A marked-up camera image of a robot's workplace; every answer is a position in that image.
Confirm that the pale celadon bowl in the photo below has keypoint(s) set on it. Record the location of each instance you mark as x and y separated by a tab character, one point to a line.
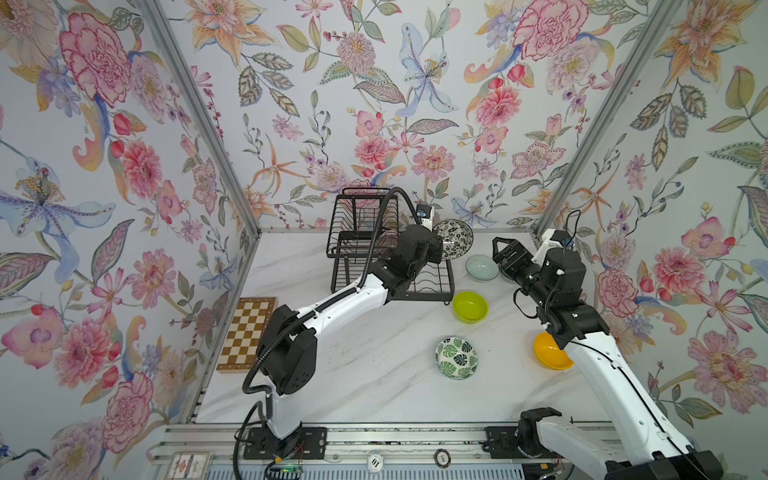
481	268

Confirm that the lime green bowl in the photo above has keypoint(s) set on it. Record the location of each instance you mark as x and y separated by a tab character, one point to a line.
469	307

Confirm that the black white patterned bowl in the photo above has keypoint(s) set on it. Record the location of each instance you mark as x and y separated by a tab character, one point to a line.
457	238

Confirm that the green connector block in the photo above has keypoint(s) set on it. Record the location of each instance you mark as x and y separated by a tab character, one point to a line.
620	470

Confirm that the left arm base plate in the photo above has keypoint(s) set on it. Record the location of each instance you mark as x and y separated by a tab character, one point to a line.
306	443

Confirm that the white round knob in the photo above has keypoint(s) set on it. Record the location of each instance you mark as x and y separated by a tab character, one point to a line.
375	463

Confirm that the red white label sticker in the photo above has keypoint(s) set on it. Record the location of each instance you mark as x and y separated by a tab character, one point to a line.
189	466

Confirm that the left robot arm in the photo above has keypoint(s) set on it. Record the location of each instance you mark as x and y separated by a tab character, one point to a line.
287	355

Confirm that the green leaf pattern bowl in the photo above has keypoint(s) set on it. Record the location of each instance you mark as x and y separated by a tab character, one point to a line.
456	358

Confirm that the yellow bowl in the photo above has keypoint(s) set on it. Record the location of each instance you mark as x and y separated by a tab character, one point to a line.
549	354

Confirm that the black ring marker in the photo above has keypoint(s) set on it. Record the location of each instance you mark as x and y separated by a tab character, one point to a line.
442	458

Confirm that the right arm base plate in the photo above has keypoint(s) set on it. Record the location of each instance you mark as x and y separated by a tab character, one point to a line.
502	443

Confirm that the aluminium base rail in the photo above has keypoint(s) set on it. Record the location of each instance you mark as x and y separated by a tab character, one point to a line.
407	450

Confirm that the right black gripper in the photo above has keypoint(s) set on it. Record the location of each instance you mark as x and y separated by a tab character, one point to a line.
518	252

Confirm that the wooden chessboard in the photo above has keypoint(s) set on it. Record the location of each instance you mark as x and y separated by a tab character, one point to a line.
239	350

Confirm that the black wire dish rack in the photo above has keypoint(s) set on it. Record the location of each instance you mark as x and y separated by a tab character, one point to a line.
365	226

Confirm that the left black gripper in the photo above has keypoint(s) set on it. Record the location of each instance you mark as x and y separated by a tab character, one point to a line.
434	247

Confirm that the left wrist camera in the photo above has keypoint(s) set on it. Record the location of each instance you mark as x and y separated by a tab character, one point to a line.
425	215

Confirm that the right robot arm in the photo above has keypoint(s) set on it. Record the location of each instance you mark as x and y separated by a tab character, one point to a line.
652	447

